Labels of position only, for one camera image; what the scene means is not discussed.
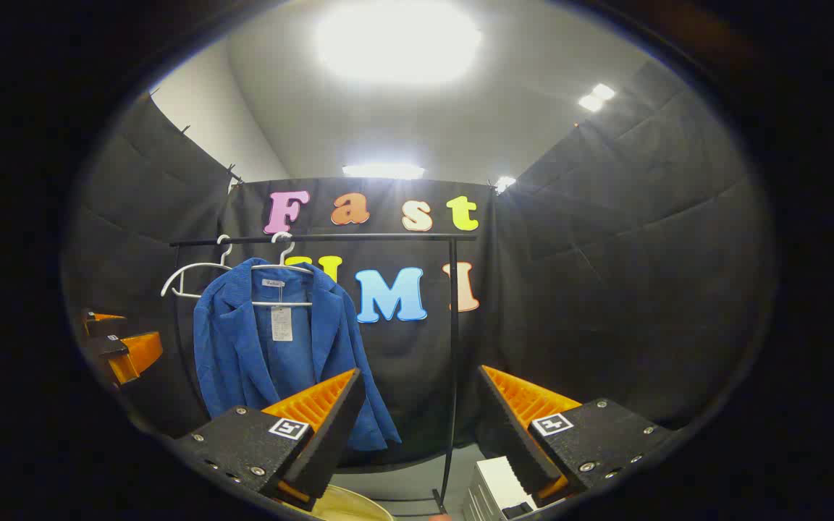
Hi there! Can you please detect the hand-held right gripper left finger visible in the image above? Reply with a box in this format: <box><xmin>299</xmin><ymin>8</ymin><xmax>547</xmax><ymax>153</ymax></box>
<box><xmin>174</xmin><ymin>368</ymin><xmax>367</xmax><ymax>511</ymax></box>

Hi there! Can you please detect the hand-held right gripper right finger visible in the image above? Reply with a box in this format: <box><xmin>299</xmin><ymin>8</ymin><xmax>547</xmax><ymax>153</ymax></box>
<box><xmin>476</xmin><ymin>365</ymin><xmax>678</xmax><ymax>507</ymax></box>

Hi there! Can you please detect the cream laundry hamper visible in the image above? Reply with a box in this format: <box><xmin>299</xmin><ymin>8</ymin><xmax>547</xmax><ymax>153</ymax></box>
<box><xmin>301</xmin><ymin>483</ymin><xmax>395</xmax><ymax>521</ymax></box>

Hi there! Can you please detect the blue corduroy jacket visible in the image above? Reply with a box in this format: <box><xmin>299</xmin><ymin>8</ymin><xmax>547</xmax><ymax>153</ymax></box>
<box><xmin>193</xmin><ymin>257</ymin><xmax>402</xmax><ymax>453</ymax></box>

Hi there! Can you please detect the white plastic hanger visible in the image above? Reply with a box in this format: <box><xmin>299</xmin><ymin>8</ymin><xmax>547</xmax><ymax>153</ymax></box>
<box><xmin>250</xmin><ymin>232</ymin><xmax>314</xmax><ymax>308</ymax></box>
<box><xmin>161</xmin><ymin>234</ymin><xmax>233</xmax><ymax>300</ymax></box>

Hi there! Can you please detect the black metal clothes rack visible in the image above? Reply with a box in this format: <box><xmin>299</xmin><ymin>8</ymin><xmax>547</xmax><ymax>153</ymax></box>
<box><xmin>169</xmin><ymin>232</ymin><xmax>479</xmax><ymax>516</ymax></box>

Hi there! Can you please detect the white box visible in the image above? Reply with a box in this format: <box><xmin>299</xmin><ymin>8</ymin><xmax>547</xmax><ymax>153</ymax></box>
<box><xmin>463</xmin><ymin>456</ymin><xmax>555</xmax><ymax>521</ymax></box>

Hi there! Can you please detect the black backdrop cloth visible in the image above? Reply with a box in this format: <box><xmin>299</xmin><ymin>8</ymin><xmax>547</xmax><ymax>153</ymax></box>
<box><xmin>62</xmin><ymin>62</ymin><xmax>776</xmax><ymax>464</ymax></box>

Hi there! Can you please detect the rectangular ceiling light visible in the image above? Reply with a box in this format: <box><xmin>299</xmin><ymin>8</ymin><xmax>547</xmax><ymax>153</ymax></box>
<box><xmin>342</xmin><ymin>163</ymin><xmax>426</xmax><ymax>180</ymax></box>

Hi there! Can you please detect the large ceiling light panel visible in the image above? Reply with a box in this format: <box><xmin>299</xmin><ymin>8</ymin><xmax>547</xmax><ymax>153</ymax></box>
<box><xmin>314</xmin><ymin>0</ymin><xmax>484</xmax><ymax>85</ymax></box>

